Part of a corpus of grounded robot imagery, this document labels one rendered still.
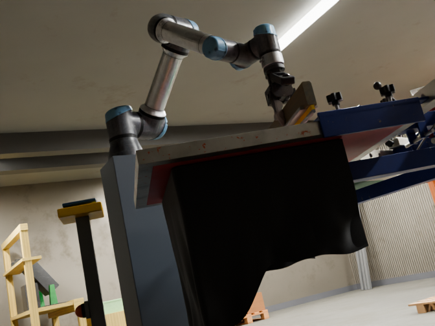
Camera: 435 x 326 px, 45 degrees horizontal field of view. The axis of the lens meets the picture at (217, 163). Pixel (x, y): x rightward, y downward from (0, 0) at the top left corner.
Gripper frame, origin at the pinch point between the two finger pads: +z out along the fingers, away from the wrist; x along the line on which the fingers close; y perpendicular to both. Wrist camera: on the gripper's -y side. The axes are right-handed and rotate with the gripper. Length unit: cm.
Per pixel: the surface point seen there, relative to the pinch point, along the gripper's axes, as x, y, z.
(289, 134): 12.5, -29.4, 12.4
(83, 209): 68, 5, 16
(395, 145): -60, 44, 5
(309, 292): -317, 949, 95
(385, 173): -25.5, -3.2, 22.9
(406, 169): -32.9, -3.2, 22.9
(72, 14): 65, 256, -201
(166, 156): 45, -29, 13
